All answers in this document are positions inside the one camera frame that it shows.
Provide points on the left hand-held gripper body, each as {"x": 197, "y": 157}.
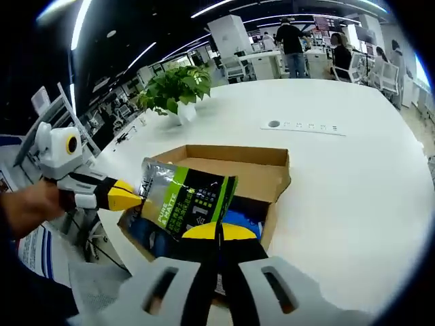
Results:
{"x": 57, "y": 156}

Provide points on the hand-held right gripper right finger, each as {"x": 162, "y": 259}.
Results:
{"x": 265, "y": 299}

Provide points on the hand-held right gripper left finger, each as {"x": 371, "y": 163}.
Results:
{"x": 163, "y": 292}

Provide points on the silver green soft pouch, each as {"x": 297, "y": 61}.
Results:
{"x": 190, "y": 193}

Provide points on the brown cardboard shoe box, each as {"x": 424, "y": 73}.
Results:
{"x": 258, "y": 173}

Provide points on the person's left hand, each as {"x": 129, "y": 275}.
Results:
{"x": 34, "y": 207}

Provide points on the white metal rack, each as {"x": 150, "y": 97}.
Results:
{"x": 64, "y": 105}

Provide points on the potted green plant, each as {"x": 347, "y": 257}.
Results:
{"x": 176, "y": 85}

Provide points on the short ceiling light strip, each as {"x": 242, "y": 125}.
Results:
{"x": 79, "y": 23}

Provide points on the white table socket panel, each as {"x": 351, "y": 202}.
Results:
{"x": 306, "y": 128}

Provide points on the white office chair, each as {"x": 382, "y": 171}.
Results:
{"x": 389, "y": 76}
{"x": 234, "y": 68}
{"x": 348, "y": 74}

